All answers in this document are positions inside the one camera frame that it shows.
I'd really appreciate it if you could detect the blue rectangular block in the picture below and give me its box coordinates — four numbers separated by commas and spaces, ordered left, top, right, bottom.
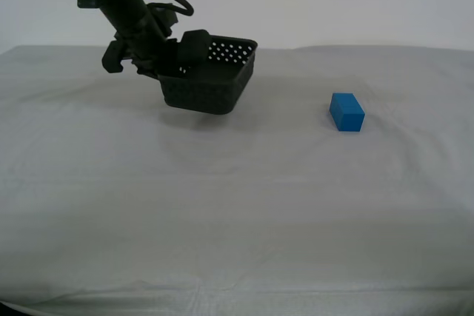
329, 92, 366, 132

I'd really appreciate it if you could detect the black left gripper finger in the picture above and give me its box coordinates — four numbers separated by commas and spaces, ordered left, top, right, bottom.
176, 29, 212, 70
135, 57, 161, 78

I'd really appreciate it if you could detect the white tablecloth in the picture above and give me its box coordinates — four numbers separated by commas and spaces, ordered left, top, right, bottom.
0, 45, 474, 316

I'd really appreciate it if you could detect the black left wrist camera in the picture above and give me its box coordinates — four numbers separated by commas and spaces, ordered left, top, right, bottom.
146, 3, 179, 36

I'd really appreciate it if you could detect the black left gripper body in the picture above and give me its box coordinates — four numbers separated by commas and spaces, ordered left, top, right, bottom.
97, 0, 179, 77

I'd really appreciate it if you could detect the black plastic woven basket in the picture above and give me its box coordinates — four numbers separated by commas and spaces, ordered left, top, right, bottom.
157, 33, 258, 116

